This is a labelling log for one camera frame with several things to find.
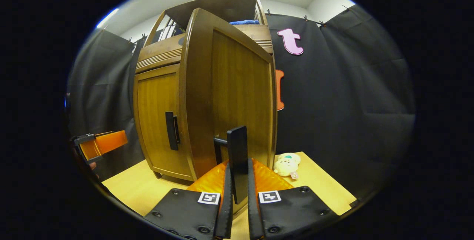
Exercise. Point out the white book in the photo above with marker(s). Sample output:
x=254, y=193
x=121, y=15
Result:
x=165, y=32
x=172, y=30

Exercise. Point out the wooden shoe cabinet door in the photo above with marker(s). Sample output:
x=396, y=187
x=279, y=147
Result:
x=240, y=95
x=155, y=114

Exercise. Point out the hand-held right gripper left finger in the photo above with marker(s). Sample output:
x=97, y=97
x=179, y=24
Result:
x=226, y=210

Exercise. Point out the blue towel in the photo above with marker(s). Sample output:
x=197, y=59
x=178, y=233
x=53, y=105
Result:
x=244, y=22

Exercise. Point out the wooden drawer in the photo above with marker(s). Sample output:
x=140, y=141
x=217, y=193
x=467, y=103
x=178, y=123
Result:
x=159, y=53

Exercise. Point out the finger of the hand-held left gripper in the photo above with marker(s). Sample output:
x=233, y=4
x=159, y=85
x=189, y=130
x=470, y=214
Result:
x=107, y=142

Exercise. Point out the wooden shoe cabinet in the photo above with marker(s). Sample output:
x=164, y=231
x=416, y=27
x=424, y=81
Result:
x=222, y=6

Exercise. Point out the black backdrop cloth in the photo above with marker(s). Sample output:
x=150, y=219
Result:
x=351, y=103

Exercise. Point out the cream plush toy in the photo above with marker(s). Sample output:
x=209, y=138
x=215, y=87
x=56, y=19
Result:
x=287, y=164

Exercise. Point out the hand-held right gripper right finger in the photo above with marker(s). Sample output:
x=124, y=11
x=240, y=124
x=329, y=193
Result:
x=254, y=214

